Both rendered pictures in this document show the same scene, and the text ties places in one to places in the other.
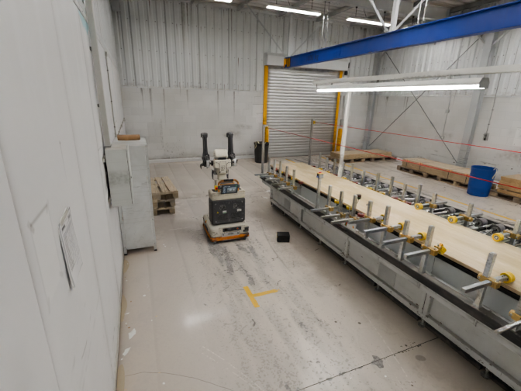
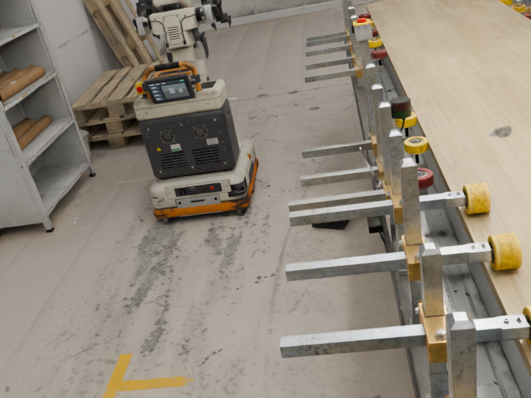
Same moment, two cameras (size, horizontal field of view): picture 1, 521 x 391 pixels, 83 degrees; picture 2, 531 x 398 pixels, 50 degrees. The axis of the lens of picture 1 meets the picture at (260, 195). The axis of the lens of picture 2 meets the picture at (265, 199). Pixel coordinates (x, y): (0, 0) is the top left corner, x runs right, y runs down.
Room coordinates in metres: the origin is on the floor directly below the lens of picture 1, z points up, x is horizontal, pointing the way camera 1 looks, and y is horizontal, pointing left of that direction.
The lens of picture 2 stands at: (1.74, -1.62, 1.72)
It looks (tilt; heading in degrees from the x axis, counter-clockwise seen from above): 27 degrees down; 32
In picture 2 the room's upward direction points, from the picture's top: 12 degrees counter-clockwise
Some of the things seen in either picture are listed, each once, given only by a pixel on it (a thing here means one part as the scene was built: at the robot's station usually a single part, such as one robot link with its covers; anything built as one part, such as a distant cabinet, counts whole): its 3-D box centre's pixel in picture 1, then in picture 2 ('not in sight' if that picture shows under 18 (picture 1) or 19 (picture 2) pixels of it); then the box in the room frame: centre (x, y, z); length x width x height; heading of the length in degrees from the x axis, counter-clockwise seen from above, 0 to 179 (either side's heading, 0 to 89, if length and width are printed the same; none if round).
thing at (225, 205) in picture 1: (226, 202); (188, 122); (4.45, 0.54, 0.59); 0.55 x 0.34 x 0.83; 112
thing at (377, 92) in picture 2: (339, 209); (382, 149); (3.53, -1.01, 0.87); 0.04 x 0.04 x 0.48; 23
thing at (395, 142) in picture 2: (367, 220); (401, 210); (3.07, -1.21, 0.91); 0.04 x 0.04 x 0.48; 23
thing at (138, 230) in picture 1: (135, 192); (9, 108); (4.23, 1.88, 0.78); 0.90 x 0.45 x 1.55; 23
